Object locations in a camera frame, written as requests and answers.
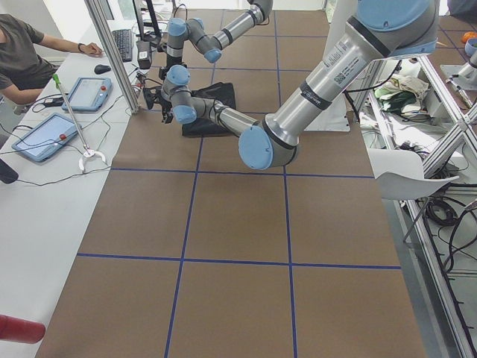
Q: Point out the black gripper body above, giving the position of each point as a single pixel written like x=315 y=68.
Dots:
x=166 y=109
x=164 y=71

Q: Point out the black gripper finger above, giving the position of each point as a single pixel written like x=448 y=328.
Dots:
x=167 y=119

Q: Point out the black t-shirt with logo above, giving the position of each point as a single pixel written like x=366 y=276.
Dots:
x=222 y=92

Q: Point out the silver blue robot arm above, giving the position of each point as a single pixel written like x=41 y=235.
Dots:
x=377 y=30
x=211 y=47

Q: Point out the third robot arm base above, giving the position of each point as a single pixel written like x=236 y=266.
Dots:
x=463 y=77

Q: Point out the pile of clothes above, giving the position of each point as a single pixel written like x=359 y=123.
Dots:
x=403 y=95

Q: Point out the black power brick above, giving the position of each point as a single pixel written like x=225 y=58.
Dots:
x=143 y=54

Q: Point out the black keyboard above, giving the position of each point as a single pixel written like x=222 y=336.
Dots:
x=123 y=41

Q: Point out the black computer mouse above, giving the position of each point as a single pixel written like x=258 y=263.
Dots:
x=101 y=69

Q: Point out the far blue teach pendant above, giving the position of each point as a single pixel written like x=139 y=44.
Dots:
x=89 y=94

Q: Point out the blue teach pendant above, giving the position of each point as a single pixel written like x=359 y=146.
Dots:
x=89 y=94
x=46 y=139

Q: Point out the near blue teach pendant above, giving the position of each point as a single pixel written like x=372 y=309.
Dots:
x=46 y=139

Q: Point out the seated person in green shirt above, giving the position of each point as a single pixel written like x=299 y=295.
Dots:
x=24 y=73

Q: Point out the white chair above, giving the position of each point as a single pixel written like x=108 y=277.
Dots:
x=400 y=175

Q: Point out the red cylinder bottle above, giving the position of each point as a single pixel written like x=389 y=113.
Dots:
x=20 y=330

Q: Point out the aluminium frame post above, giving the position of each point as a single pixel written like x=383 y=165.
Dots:
x=102 y=28

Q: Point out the grabber stick with green handle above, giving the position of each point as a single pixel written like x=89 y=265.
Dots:
x=88 y=152

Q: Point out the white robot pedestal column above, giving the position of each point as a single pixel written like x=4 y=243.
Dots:
x=325 y=105

